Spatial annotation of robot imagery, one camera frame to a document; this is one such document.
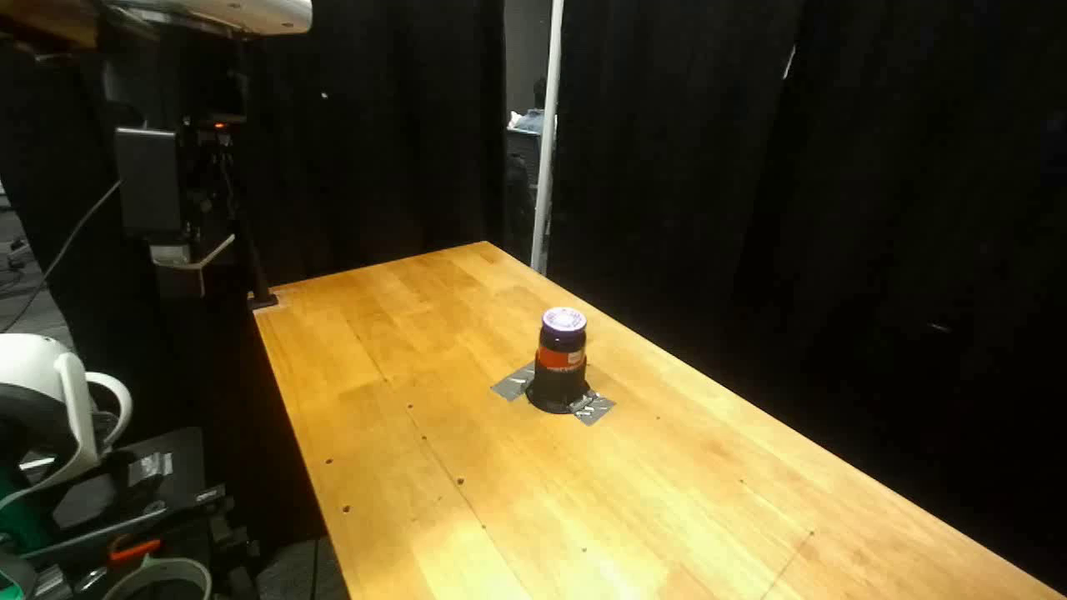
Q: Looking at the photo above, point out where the orange clamp handle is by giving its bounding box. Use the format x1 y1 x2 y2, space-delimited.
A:
107 535 166 565

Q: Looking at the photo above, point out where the grey tape roll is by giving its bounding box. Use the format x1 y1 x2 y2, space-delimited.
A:
102 552 216 600

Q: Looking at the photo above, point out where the dark jar with purple lid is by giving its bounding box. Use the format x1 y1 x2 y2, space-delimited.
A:
524 303 593 416

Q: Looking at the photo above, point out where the silver foil piece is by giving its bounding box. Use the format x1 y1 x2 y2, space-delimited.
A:
491 362 615 430

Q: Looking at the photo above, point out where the black mounting platform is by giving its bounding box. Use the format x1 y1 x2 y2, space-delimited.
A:
0 426 262 600

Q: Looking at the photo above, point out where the silver tape piece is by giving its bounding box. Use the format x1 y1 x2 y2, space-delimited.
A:
123 446 181 491

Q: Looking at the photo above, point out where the black box on stand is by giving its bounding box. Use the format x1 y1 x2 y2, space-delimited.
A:
113 123 185 241

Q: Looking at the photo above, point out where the white vertical pole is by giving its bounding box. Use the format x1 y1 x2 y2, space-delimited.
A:
525 0 565 277

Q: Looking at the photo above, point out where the black tripod stand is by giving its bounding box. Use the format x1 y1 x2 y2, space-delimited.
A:
181 109 281 314

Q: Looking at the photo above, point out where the grey cable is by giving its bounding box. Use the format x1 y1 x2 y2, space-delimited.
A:
0 175 125 335

